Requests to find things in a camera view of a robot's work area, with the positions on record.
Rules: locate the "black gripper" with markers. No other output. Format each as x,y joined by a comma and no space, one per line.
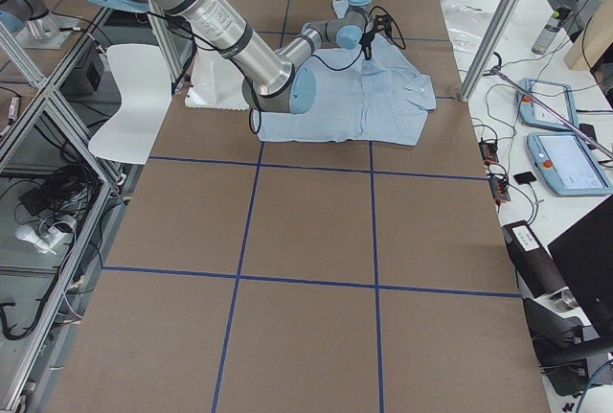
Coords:
367,41

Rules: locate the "light blue button shirt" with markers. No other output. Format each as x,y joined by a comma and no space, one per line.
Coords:
385,98

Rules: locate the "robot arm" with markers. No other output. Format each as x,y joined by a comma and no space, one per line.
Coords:
34,26
273,81

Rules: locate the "clear plastic bag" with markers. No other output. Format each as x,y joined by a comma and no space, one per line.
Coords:
466,26

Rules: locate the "clear water bottle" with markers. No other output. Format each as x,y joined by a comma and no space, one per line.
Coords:
551,28

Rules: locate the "white plastic chair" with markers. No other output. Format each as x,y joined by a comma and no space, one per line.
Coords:
143,79

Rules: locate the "near blue teach pendant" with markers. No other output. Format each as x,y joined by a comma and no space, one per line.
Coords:
567,165

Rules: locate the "black cylindrical device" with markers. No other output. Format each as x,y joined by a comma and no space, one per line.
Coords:
531,260

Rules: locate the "black monitor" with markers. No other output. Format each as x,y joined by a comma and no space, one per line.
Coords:
583,256

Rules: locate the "white power strip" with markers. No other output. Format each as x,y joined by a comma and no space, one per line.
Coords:
47,242

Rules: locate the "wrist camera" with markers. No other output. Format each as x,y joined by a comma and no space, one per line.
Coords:
382,23

